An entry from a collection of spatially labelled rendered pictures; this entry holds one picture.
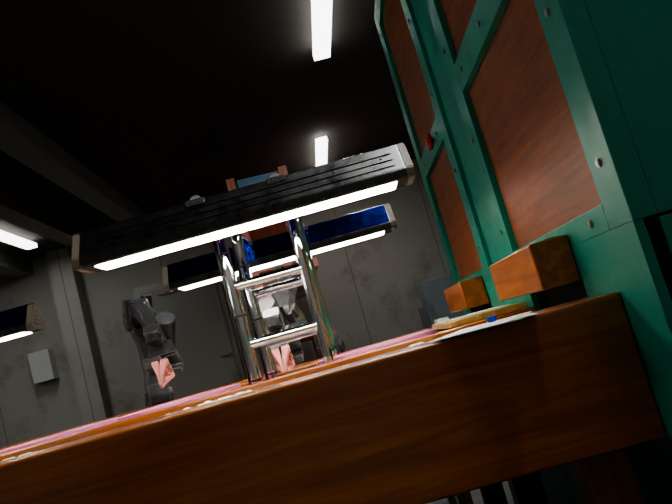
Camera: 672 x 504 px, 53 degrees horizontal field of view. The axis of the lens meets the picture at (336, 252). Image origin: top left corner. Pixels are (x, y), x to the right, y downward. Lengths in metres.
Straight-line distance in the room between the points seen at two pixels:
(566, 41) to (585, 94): 0.07
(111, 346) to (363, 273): 3.41
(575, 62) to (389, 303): 8.18
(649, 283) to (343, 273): 8.20
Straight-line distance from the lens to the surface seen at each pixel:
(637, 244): 0.84
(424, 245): 9.11
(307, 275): 1.35
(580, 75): 0.87
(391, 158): 1.21
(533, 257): 1.02
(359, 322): 8.92
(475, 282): 1.69
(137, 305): 2.28
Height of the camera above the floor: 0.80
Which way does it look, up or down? 7 degrees up
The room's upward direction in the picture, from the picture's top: 16 degrees counter-clockwise
